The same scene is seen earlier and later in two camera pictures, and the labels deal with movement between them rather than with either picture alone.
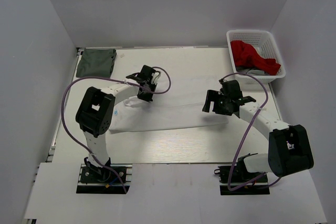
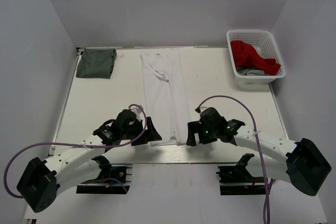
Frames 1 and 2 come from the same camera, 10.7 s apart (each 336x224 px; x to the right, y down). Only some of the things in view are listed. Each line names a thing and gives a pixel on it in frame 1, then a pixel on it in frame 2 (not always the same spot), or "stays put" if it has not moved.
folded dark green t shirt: [96, 62] stays put
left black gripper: [146, 98] to [149, 135]
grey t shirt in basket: [250, 71] stays put
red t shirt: [245, 55] stays put
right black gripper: [212, 95] to [196, 127]
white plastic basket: [262, 42] stays put
